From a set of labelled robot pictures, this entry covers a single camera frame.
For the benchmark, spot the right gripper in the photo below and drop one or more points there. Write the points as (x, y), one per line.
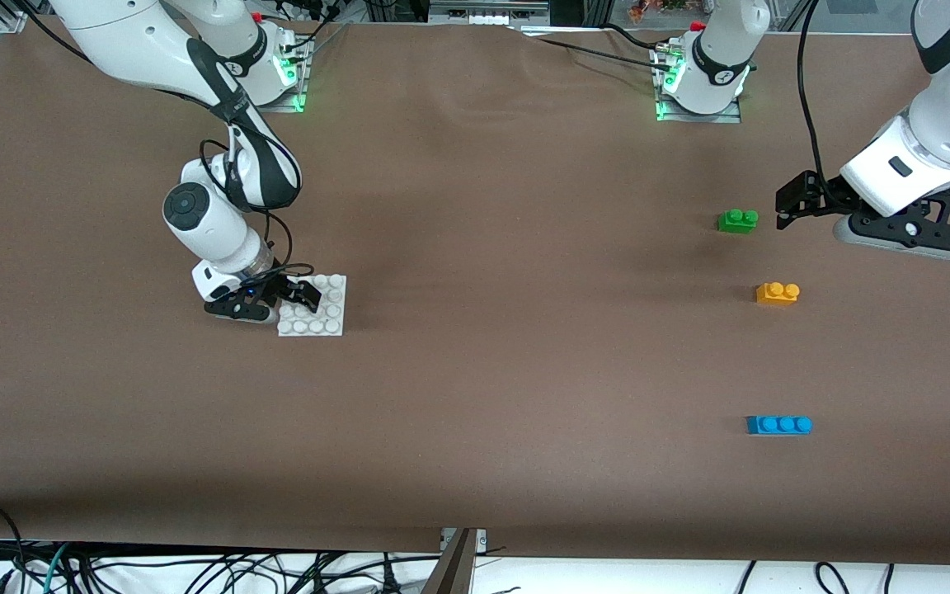
(283, 287)

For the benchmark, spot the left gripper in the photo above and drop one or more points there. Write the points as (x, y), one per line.
(815, 196)

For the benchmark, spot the white studded base plate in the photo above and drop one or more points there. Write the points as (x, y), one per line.
(326, 318)

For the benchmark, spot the yellow two-stud block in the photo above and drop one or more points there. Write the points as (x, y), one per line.
(777, 294)

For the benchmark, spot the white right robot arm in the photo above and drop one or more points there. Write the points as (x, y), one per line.
(137, 41)

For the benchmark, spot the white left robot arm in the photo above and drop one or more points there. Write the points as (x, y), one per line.
(722, 49)

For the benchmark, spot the green two-stud block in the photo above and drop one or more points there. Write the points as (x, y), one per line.
(737, 221)

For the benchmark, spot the blue three-stud block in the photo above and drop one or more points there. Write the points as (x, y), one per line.
(778, 425)

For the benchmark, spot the brown table cover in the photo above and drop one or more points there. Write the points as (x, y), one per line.
(458, 412)

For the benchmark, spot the white power strip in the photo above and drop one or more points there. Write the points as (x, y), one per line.
(487, 15)

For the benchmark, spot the metal table bracket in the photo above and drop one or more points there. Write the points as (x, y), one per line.
(454, 565)

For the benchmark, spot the aluminium frame profile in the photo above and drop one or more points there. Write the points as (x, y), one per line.
(13, 16)

